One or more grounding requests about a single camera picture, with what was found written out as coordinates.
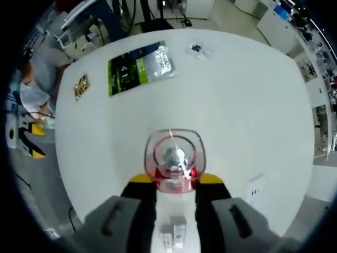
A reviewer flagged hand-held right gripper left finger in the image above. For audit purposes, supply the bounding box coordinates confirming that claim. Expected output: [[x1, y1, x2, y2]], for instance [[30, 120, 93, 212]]
[[63, 173, 158, 253]]

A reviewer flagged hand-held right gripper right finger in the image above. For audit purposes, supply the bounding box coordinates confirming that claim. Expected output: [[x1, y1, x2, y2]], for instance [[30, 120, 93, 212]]
[[195, 173, 284, 253]]

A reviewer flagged small gold packet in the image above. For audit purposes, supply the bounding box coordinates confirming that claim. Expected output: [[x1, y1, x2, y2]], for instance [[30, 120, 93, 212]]
[[73, 74, 92, 102]]

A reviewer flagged red collar skincare pump bottle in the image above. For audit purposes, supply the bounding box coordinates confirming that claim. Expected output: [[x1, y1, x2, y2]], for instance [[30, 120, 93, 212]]
[[144, 128, 206, 253]]

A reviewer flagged person's white shirt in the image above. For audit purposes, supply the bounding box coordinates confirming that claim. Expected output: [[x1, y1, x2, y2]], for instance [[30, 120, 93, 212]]
[[20, 80, 51, 114]]

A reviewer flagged white table socket panel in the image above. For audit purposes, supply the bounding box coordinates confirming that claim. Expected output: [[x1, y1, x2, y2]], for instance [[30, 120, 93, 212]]
[[247, 173, 265, 209]]

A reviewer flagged green black foil packet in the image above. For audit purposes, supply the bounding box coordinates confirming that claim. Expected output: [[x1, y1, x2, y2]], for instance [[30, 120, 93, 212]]
[[107, 41, 176, 98]]

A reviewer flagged small clear dark packet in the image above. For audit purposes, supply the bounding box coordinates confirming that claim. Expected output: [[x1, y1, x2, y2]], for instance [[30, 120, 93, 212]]
[[185, 41, 211, 60]]

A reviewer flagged blue box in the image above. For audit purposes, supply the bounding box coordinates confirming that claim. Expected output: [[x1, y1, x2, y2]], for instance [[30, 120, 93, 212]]
[[273, 4, 292, 21]]

